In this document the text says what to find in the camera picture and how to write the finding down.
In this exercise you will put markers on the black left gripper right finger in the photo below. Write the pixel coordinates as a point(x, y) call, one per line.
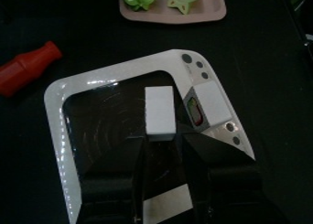
point(228, 179)

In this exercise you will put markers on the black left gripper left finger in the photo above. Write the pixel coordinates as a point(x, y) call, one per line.
point(110, 185)

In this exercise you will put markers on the red toy ketchup bottle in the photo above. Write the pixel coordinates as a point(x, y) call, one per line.
point(26, 69)

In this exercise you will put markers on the pink plastic tray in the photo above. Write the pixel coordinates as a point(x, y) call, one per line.
point(176, 12)

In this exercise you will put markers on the white sushi rice piece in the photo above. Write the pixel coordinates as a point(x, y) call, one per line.
point(160, 112)

